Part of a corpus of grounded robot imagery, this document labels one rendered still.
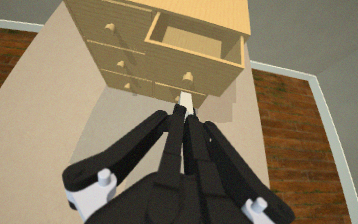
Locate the small tan wooden chest of drawers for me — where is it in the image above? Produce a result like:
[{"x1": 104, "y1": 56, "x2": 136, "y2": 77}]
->
[{"x1": 63, "y1": 0, "x2": 251, "y2": 98}]

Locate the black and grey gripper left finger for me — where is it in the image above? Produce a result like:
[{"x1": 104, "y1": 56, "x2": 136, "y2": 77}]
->
[{"x1": 62, "y1": 92, "x2": 187, "y2": 224}]

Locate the brown wooden drawer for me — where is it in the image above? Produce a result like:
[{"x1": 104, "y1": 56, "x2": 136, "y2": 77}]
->
[
  {"x1": 101, "y1": 69, "x2": 153, "y2": 96},
  {"x1": 67, "y1": 0, "x2": 152, "y2": 51},
  {"x1": 87, "y1": 40, "x2": 147, "y2": 79},
  {"x1": 144, "y1": 12, "x2": 245, "y2": 97},
  {"x1": 155, "y1": 82, "x2": 205, "y2": 108}
]

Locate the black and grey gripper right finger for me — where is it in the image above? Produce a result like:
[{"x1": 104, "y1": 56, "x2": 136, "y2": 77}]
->
[{"x1": 182, "y1": 93, "x2": 295, "y2": 224}]

